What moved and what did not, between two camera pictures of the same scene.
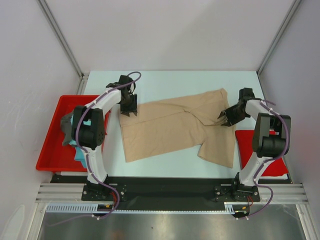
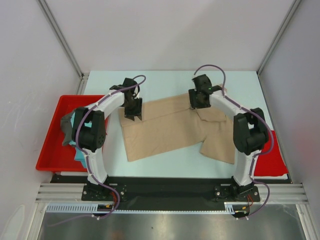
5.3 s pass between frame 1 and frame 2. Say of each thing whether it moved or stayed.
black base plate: stayed
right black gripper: moved
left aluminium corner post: stayed
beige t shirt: stayed
